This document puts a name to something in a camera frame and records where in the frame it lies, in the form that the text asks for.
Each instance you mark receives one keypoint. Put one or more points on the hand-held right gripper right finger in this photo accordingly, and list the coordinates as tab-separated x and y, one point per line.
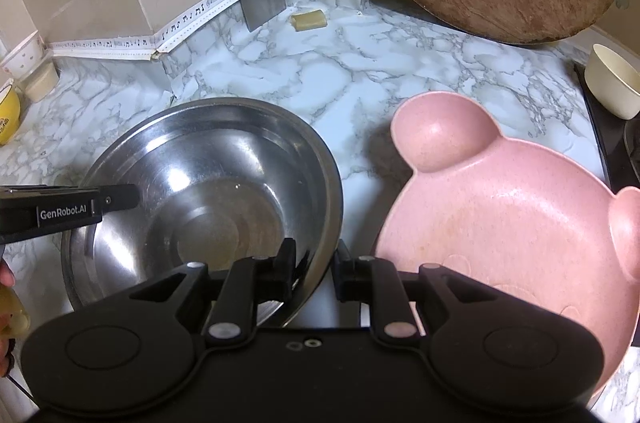
345	273

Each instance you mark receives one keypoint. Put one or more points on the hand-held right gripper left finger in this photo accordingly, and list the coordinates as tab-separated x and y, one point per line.
282	268

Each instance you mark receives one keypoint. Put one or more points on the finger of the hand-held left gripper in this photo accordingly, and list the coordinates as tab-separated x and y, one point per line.
120	197

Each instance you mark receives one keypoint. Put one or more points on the large steel bowl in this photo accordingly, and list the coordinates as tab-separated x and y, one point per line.
200	163

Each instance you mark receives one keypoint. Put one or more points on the pink bear-shaped plate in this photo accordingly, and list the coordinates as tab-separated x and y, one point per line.
500	213

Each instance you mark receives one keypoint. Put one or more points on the cream bowl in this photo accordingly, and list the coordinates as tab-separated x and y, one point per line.
610	88

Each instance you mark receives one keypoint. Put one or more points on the person's left hand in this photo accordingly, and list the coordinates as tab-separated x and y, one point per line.
6	275

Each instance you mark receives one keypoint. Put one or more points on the yellow cup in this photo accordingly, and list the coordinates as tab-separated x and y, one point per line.
9	118

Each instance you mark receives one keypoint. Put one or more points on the cream cup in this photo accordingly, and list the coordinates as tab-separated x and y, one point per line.
42	83

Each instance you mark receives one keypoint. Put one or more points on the white patterned cup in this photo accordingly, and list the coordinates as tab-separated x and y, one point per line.
22	55

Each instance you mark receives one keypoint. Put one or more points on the white patterned trim strip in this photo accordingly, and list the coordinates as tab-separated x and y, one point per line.
190	15

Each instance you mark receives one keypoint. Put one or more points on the small yellow sponge piece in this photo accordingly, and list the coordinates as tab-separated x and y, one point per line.
310	20

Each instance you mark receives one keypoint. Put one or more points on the black gas stove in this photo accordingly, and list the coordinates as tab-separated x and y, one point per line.
612	138

